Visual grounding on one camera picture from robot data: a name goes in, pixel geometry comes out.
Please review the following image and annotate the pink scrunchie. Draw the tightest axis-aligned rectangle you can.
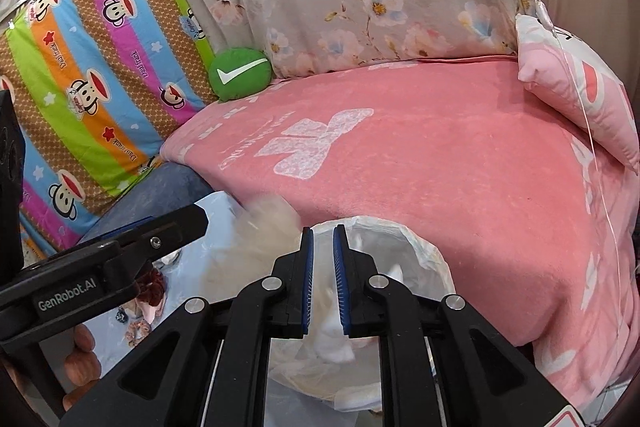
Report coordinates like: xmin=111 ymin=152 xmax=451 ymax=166
xmin=125 ymin=294 xmax=168 ymax=323

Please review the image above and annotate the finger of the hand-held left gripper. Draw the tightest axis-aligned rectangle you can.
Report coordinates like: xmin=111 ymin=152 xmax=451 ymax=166
xmin=75 ymin=204 xmax=209 ymax=269

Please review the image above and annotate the blue-grey cushion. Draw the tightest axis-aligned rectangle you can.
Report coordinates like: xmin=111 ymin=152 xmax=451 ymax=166
xmin=77 ymin=162 xmax=221 ymax=248

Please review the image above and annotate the pink blanket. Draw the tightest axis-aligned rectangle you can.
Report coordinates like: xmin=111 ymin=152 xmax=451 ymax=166
xmin=160 ymin=54 xmax=638 ymax=408

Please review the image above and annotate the dark red scrunchie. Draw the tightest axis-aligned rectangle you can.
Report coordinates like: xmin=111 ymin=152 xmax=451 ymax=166
xmin=135 ymin=269 xmax=166 ymax=303

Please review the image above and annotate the pink pillow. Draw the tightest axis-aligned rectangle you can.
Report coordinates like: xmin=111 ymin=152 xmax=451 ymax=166
xmin=515 ymin=13 xmax=640 ymax=172

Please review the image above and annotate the white cable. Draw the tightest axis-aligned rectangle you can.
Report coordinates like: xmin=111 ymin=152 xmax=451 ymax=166
xmin=487 ymin=0 xmax=628 ymax=343

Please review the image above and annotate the green round cushion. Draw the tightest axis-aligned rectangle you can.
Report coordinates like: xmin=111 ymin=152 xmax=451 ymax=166
xmin=207 ymin=48 xmax=273 ymax=102

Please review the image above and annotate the striped monkey print cloth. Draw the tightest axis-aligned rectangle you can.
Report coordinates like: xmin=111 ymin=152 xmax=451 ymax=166
xmin=0 ymin=0 xmax=221 ymax=258

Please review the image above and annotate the person's left hand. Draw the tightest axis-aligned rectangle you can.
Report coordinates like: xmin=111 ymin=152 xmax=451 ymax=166
xmin=0 ymin=324 xmax=104 ymax=414

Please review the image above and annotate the white crumpled tissue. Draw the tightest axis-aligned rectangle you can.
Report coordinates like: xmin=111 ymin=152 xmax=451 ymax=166
xmin=317 ymin=314 xmax=358 ymax=364

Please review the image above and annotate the light blue patterned cushion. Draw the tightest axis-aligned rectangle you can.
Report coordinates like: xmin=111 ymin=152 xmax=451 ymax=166
xmin=75 ymin=192 xmax=251 ymax=388

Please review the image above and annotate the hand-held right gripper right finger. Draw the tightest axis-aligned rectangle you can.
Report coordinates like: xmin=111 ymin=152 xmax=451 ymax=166
xmin=332 ymin=224 xmax=576 ymax=427

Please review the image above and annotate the floral scrunchie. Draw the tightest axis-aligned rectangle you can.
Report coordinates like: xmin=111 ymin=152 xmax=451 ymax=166
xmin=125 ymin=321 xmax=153 ymax=348

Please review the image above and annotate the white trash bag bin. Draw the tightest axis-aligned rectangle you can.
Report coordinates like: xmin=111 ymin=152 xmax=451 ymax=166
xmin=200 ymin=214 xmax=459 ymax=415

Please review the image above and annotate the cream fluffy item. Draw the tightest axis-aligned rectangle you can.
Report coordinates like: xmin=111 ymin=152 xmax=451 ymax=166
xmin=205 ymin=193 xmax=305 ymax=303

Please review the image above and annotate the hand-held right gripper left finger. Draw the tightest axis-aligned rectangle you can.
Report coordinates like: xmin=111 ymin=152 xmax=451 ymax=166
xmin=59 ymin=227 xmax=316 ymax=427

